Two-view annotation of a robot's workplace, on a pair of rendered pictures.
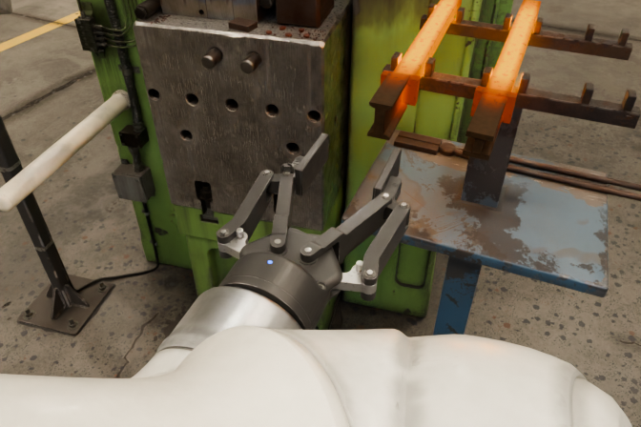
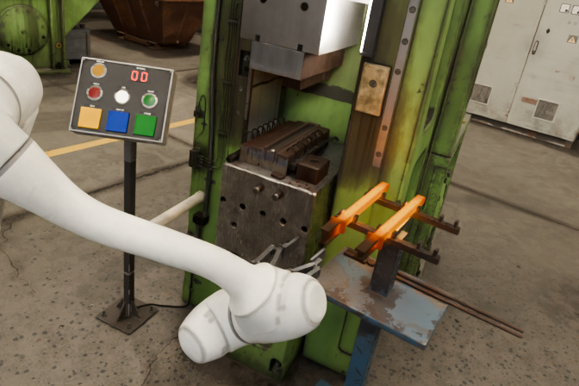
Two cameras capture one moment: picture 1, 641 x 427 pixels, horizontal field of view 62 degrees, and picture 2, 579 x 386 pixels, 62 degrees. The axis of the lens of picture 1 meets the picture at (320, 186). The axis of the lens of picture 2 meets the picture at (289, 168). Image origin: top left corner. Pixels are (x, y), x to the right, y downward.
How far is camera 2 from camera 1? 0.69 m
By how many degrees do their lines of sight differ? 15
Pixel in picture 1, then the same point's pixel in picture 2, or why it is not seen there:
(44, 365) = (107, 347)
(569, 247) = (415, 323)
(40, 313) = (110, 315)
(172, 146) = (224, 228)
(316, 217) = not seen: hidden behind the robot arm
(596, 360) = not seen: outside the picture
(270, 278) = not seen: hidden behind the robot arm
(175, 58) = (239, 184)
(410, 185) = (345, 276)
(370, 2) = (346, 176)
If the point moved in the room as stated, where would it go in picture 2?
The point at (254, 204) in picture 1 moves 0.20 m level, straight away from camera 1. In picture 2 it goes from (265, 255) to (270, 214)
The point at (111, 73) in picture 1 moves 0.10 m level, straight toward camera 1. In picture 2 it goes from (198, 181) to (200, 191)
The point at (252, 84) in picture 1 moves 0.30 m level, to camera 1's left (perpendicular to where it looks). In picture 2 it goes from (276, 206) to (196, 189)
